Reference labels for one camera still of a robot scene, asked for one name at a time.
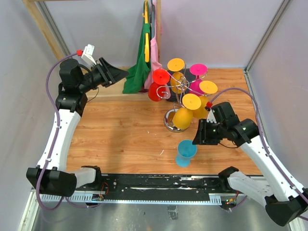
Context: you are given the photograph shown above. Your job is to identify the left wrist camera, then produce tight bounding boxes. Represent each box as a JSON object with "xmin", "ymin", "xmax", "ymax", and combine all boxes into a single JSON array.
[{"xmin": 77, "ymin": 44, "xmax": 97, "ymax": 68}]

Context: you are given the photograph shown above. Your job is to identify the dark grey folded cloth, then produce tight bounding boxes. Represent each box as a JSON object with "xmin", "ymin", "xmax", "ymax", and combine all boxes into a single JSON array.
[{"xmin": 166, "ymin": 68, "xmax": 196, "ymax": 103}]

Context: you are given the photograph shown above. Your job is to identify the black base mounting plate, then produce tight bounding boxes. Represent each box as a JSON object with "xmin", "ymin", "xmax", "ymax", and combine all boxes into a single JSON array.
[{"xmin": 75, "ymin": 173, "xmax": 248, "ymax": 203}]

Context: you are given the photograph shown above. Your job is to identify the yellow clothes hanger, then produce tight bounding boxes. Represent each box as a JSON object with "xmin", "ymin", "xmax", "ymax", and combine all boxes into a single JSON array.
[{"xmin": 142, "ymin": 0, "xmax": 150, "ymax": 63}]

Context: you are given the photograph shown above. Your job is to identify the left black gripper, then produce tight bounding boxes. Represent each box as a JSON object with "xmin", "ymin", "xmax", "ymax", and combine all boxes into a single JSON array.
[{"xmin": 78, "ymin": 57, "xmax": 129, "ymax": 92}]

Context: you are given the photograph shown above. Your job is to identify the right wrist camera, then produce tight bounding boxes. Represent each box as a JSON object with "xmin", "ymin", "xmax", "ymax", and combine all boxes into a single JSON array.
[{"xmin": 205, "ymin": 102, "xmax": 216, "ymax": 123}]

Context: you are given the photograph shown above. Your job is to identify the aluminium frame rail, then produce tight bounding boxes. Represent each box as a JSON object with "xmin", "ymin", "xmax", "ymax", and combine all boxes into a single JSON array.
[{"xmin": 18, "ymin": 177, "xmax": 299, "ymax": 231}]

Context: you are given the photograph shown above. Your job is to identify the wooden clothes rack frame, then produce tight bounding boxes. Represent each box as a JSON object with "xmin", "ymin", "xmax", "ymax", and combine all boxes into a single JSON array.
[{"xmin": 23, "ymin": 0, "xmax": 149, "ymax": 102}]

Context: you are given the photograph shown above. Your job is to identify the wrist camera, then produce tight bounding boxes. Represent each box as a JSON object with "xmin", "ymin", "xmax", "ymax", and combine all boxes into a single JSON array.
[
  {"xmin": 205, "ymin": 102, "xmax": 216, "ymax": 123},
  {"xmin": 77, "ymin": 44, "xmax": 97, "ymax": 68}
]

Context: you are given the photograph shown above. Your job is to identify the magenta plastic wine glass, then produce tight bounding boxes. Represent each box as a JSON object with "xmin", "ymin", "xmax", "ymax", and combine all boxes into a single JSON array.
[{"xmin": 189, "ymin": 64, "xmax": 208, "ymax": 96}]

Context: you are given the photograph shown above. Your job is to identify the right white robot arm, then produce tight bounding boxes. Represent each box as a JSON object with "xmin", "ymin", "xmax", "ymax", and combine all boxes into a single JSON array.
[{"xmin": 193, "ymin": 102, "xmax": 308, "ymax": 226}]

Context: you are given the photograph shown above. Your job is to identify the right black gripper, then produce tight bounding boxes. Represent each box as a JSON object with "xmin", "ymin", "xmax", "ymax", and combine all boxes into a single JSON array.
[{"xmin": 192, "ymin": 118, "xmax": 226, "ymax": 145}]

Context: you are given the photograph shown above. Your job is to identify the cyan plastic wine glass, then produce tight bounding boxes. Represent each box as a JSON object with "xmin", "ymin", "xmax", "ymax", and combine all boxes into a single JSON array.
[{"xmin": 175, "ymin": 140, "xmax": 197, "ymax": 167}]

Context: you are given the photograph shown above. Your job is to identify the grey clothes hanger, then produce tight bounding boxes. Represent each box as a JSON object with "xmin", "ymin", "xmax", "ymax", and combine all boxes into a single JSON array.
[{"xmin": 150, "ymin": 0, "xmax": 155, "ymax": 39}]

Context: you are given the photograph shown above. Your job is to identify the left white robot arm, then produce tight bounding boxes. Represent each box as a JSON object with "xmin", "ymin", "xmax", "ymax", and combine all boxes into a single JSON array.
[{"xmin": 26, "ymin": 58, "xmax": 128, "ymax": 197}]

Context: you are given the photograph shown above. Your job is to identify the red plastic wine glass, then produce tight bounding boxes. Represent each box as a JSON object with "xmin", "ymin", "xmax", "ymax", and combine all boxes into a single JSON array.
[{"xmin": 148, "ymin": 69, "xmax": 171, "ymax": 102}]

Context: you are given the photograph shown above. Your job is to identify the green hanging shirt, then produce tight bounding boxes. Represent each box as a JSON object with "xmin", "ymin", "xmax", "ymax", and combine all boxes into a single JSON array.
[{"xmin": 122, "ymin": 1, "xmax": 151, "ymax": 94}]

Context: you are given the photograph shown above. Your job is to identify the yellow wine glass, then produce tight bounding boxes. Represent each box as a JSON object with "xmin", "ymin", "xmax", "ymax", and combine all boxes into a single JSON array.
[
  {"xmin": 167, "ymin": 58, "xmax": 187, "ymax": 93},
  {"xmin": 190, "ymin": 79, "xmax": 218, "ymax": 119},
  {"xmin": 172, "ymin": 93, "xmax": 201, "ymax": 129}
]

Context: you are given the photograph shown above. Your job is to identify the pink hanging shirt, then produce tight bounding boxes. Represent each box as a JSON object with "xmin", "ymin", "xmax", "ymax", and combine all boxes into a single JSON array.
[{"xmin": 144, "ymin": 1, "xmax": 162, "ymax": 90}]

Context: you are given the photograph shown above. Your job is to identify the chrome wine glass rack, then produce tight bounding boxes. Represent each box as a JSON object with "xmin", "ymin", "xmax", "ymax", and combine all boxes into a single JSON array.
[{"xmin": 152, "ymin": 58, "xmax": 208, "ymax": 133}]

